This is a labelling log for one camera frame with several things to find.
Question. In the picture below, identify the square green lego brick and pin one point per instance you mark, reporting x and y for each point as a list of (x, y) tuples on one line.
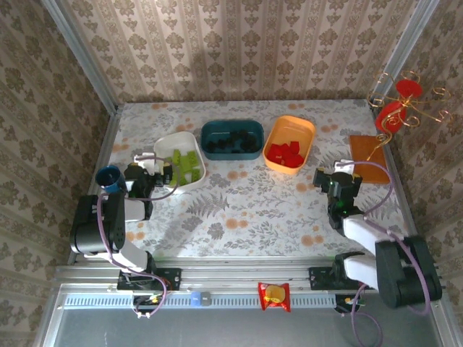
[(192, 157), (197, 174), (186, 167)]

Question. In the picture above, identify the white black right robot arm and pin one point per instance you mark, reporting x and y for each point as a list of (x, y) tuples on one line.
[(361, 231)]

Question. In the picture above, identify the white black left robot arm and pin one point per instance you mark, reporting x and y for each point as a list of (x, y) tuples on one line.
[(97, 224)]

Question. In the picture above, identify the white plastic container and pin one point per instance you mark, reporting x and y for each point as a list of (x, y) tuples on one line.
[(166, 144)]

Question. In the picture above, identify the orange wooden board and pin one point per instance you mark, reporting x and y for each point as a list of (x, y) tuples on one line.
[(365, 152)]

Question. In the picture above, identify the blue cup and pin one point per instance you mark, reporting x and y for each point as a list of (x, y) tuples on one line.
[(108, 177)]

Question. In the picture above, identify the teal plastic container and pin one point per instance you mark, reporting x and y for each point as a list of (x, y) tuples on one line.
[(220, 128)]

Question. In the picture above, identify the red round candle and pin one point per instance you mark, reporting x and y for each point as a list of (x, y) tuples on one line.
[(407, 87), (387, 117)]

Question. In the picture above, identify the orange plastic container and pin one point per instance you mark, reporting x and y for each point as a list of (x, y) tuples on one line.
[(293, 128)]

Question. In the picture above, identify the floral patterned tablecloth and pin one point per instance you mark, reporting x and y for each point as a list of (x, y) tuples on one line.
[(253, 217)]

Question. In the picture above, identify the red snack bag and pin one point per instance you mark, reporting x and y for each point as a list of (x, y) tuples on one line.
[(273, 296)]

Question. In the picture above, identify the aluminium side rail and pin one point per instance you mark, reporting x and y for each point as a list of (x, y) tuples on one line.
[(105, 144), (410, 224)]

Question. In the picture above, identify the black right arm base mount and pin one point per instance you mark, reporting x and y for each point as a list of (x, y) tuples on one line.
[(320, 278)]

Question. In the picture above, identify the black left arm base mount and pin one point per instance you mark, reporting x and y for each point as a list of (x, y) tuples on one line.
[(170, 278)]

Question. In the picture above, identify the aluminium front rail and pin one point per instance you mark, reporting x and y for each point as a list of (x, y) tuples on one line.
[(231, 271)]

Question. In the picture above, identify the aluminium frame post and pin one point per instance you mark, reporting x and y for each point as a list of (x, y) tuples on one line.
[(83, 54), (399, 54)]

